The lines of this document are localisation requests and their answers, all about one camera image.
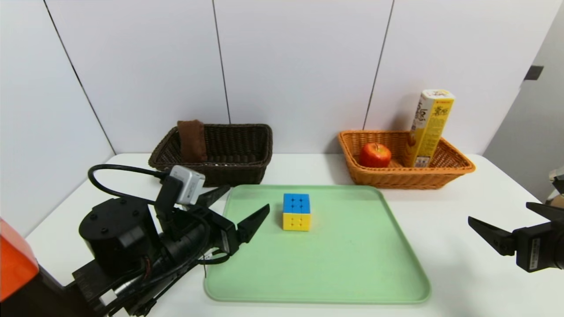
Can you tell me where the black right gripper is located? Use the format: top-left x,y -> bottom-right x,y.
468,202 -> 564,273

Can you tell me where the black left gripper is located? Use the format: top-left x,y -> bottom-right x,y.
164,184 -> 270,265

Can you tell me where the brown towel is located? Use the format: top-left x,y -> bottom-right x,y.
177,120 -> 208,163

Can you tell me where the yellow crisps box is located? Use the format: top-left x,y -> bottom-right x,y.
404,89 -> 456,168

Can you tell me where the red apple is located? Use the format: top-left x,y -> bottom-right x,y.
359,142 -> 392,168

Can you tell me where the dark brown wicker basket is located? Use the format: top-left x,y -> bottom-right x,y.
148,124 -> 273,187

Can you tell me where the orange wicker basket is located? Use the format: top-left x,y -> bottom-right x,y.
338,130 -> 476,190

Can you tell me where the white background object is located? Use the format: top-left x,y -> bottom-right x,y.
549,167 -> 564,207

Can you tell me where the colourful puzzle cube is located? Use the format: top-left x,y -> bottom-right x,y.
282,193 -> 312,232

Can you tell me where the light green plastic tray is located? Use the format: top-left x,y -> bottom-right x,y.
204,184 -> 431,304

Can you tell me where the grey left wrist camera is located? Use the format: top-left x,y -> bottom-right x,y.
170,165 -> 206,205

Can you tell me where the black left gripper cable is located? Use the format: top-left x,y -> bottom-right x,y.
196,249 -> 232,265

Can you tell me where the black left camera cable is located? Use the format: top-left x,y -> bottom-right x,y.
87,164 -> 177,205

